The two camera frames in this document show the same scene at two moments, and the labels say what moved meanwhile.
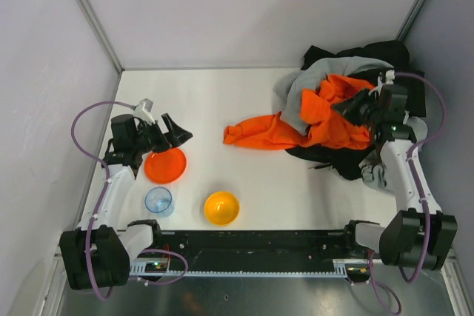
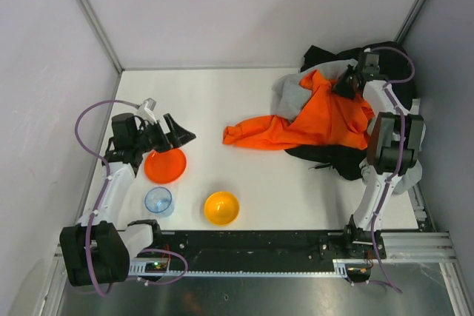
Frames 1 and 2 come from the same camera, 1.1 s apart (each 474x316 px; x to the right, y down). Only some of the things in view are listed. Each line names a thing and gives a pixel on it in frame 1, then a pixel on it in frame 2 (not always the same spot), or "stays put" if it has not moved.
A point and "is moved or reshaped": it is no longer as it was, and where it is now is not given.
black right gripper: [365, 107] → [352, 79]
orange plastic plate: [166, 166] stays put
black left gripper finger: [176, 136] stays put
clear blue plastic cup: [159, 200] stays put
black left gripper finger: [172, 143] stays put
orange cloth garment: [326, 126] is moved or reshaped
